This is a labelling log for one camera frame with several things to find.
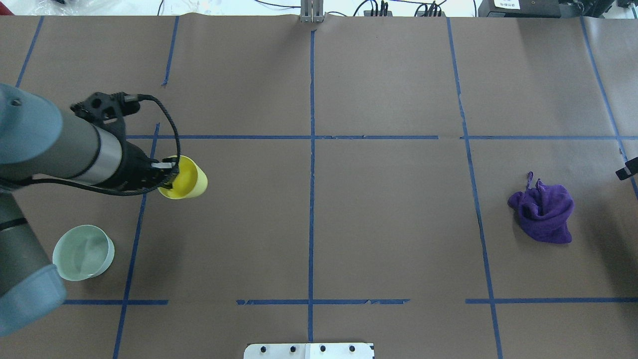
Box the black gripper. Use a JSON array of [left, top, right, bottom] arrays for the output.
[[112, 142, 180, 191]]

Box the yellow plastic cup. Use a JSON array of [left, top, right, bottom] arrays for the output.
[[158, 156, 209, 200]]

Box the purple cloth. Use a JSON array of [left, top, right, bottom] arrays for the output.
[[507, 171, 576, 245]]

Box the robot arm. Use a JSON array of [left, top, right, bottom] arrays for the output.
[[0, 84, 182, 337]]

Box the black computer box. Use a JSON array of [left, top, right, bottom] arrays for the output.
[[477, 0, 561, 18]]

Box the pale green bowl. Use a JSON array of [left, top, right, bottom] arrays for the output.
[[52, 224, 115, 282]]

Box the black power strip left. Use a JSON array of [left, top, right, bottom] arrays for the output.
[[359, 0, 392, 17]]

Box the black power strip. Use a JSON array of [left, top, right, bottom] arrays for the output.
[[413, 2, 444, 17], [359, 0, 392, 17]]

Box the black power strip right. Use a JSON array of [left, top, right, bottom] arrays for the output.
[[413, 2, 444, 17]]

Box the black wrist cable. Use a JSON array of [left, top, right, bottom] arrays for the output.
[[30, 94, 182, 197]]

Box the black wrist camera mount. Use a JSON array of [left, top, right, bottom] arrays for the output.
[[70, 92, 141, 142]]

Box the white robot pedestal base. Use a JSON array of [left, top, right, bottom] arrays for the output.
[[243, 343, 375, 359]]

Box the aluminium frame post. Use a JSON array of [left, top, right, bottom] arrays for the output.
[[300, 0, 325, 23]]

